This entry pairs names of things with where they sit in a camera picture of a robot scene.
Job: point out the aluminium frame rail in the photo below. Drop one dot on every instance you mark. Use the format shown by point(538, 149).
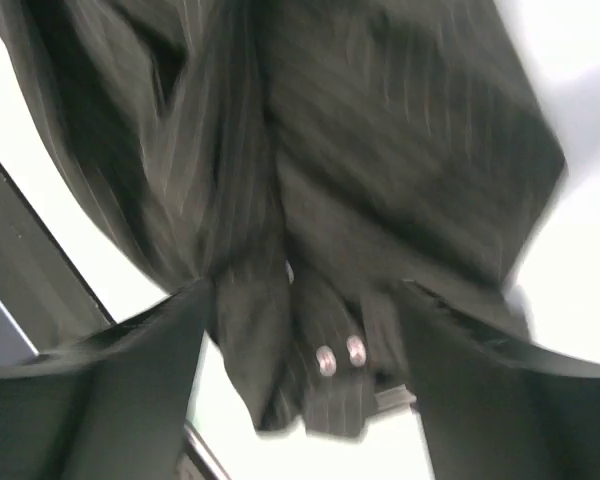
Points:
point(44, 300)

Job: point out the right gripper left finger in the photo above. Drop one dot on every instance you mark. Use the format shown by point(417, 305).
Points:
point(112, 406)

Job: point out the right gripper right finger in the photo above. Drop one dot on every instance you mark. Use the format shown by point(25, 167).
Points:
point(494, 406)

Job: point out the dark pinstriped long sleeve shirt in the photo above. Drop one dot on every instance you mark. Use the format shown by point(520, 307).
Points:
point(303, 156)

